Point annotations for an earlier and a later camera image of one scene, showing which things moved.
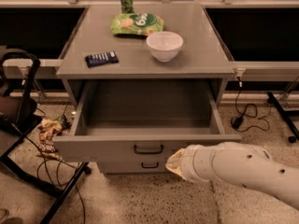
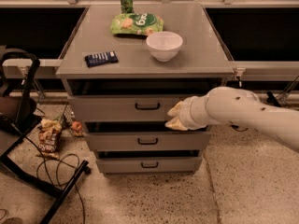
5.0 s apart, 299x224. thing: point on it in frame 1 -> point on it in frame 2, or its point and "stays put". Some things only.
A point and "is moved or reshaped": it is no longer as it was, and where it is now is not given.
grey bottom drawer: [134, 165] stays put
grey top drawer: [126, 121] is moved or reshaped
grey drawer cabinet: [135, 100] stays put
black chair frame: [19, 70] stays put
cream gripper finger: [173, 162] -> [176, 124]
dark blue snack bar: [101, 59] stays put
